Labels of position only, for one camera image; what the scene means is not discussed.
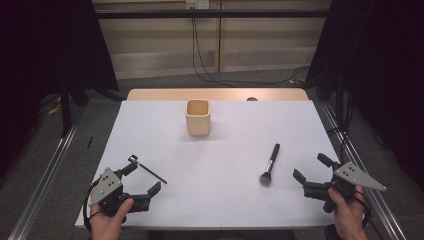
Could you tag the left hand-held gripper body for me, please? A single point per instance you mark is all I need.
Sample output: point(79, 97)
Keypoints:
point(106, 186)

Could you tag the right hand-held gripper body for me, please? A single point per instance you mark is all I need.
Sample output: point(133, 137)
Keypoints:
point(353, 175)

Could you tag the thin black eyebrow brush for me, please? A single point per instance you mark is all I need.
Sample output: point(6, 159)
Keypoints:
point(150, 171)

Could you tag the black powder makeup brush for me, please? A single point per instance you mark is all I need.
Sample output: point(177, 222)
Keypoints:
point(272, 160)

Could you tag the beige square cup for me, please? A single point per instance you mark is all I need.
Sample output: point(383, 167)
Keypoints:
point(198, 125)

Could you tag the person's left hand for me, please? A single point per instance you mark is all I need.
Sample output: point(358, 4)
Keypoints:
point(106, 225)

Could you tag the person's right hand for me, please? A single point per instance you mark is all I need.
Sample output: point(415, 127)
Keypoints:
point(348, 218)

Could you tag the white table sheet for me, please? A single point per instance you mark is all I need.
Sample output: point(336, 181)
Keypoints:
point(216, 200)

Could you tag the dark round table grommet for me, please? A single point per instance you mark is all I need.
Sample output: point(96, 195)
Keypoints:
point(252, 99)

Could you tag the yellow floor tape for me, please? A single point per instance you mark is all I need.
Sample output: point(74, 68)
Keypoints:
point(53, 110)

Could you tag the black curtain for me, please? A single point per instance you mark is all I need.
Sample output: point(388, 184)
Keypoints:
point(40, 50)
point(383, 66)

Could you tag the black horizontal bar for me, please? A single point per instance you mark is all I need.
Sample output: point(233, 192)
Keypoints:
point(213, 13)

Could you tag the aluminium floor rail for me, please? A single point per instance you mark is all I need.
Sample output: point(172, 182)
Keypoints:
point(43, 186)
point(376, 200)

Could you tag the white wall socket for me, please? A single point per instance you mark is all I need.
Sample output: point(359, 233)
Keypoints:
point(197, 4)

